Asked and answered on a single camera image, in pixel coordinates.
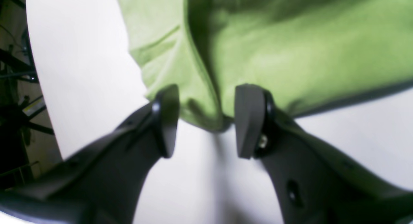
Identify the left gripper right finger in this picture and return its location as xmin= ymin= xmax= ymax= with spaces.
xmin=235 ymin=84 xmax=413 ymax=224

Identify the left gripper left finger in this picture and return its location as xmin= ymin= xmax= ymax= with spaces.
xmin=1 ymin=84 xmax=179 ymax=224

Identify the green T-shirt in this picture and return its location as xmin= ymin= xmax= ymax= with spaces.
xmin=117 ymin=0 xmax=413 ymax=131

